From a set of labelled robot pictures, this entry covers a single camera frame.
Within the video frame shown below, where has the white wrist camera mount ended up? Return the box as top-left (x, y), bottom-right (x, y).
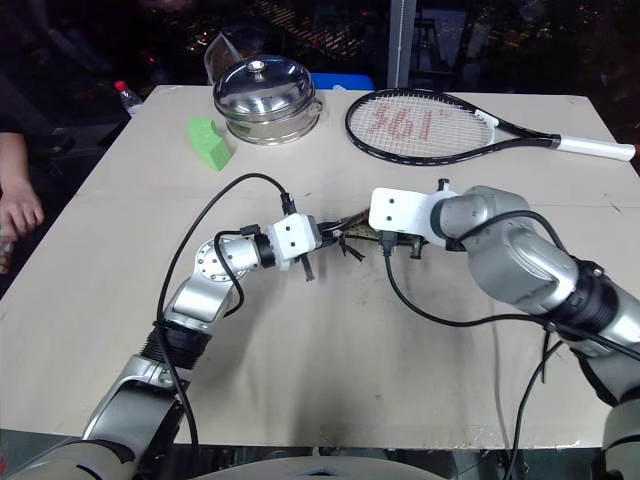
top-left (265, 212), bottom-right (321, 272)
top-left (368, 187), bottom-right (454, 246)

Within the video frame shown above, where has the steel pot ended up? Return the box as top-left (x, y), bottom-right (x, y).
top-left (218, 95), bottom-right (325, 148)

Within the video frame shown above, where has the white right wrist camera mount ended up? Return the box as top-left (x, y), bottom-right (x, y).
top-left (368, 187), bottom-right (454, 246)

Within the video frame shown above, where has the clear plastic sheet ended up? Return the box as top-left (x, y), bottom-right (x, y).
top-left (203, 31), bottom-right (247, 87)

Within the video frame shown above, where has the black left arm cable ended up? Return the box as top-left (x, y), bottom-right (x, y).
top-left (155, 172), bottom-right (301, 449)

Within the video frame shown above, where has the black hanging cable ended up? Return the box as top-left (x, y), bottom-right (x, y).
top-left (508, 319), bottom-right (569, 480)

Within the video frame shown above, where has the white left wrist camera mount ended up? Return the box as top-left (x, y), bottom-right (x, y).
top-left (265, 212), bottom-right (321, 272)

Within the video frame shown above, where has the olive grid pouch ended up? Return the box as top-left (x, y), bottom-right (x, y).
top-left (333, 210), bottom-right (432, 259)

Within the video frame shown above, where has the steel dome pot lid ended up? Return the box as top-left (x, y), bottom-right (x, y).
top-left (212, 55), bottom-right (316, 127)

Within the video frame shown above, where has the bystander bare hand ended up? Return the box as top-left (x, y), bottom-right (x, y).
top-left (0, 174), bottom-right (46, 242)

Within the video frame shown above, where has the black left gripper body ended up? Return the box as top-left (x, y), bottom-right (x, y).
top-left (314, 219), bottom-right (348, 250)

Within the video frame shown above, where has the black white tennis racket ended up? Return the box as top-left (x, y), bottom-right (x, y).
top-left (343, 88), bottom-right (638, 167)

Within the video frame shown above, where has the blue bin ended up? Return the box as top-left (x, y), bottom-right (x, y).
top-left (311, 73), bottom-right (376, 93)

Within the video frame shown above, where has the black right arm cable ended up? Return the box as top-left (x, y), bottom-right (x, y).
top-left (382, 209), bottom-right (640, 362)

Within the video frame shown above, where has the white upright post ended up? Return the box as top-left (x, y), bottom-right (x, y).
top-left (387, 0), bottom-right (414, 92)

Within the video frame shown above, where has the green foam block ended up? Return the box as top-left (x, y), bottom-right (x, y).
top-left (187, 115), bottom-right (236, 173)

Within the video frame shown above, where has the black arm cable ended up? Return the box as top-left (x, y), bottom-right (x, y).
top-left (382, 209), bottom-right (640, 362)
top-left (155, 172), bottom-right (301, 449)

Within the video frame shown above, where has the white robot torso shell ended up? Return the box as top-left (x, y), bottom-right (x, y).
top-left (0, 439), bottom-right (401, 480)

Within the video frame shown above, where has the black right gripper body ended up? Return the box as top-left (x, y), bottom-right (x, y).
top-left (376, 230), bottom-right (402, 257)

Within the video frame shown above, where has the red capped plastic bottle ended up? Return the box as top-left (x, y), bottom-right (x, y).
top-left (113, 79), bottom-right (145, 118)

